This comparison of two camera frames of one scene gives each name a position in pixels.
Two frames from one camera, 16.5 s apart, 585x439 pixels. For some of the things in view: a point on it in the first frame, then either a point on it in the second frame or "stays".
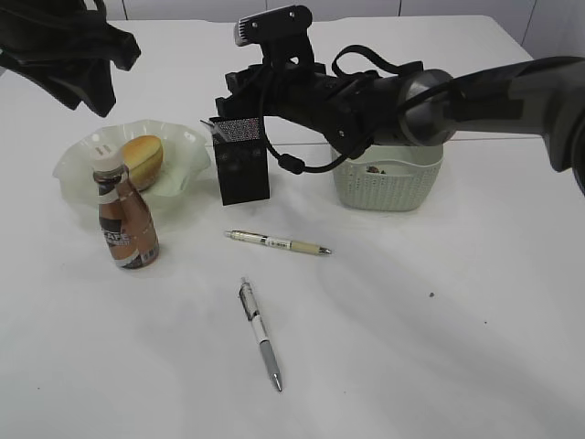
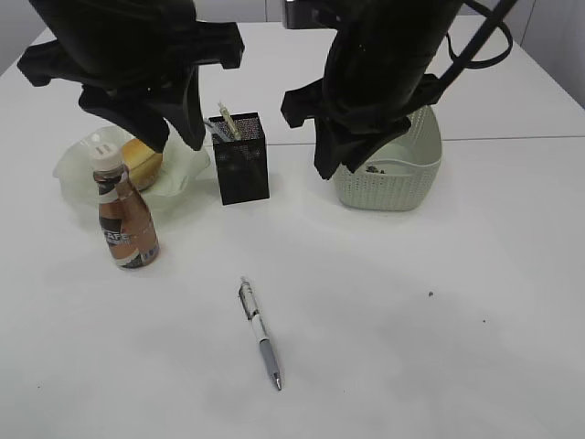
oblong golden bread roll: [143, 157] stays
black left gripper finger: [54, 79] -> [143, 117]
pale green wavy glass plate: [186, 157] stays
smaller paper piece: [374, 169] stays
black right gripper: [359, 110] -> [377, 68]
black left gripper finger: [91, 80] -> [183, 111]
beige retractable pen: [278, 242] -> [225, 113]
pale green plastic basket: [388, 178] stays
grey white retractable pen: [251, 312] stays
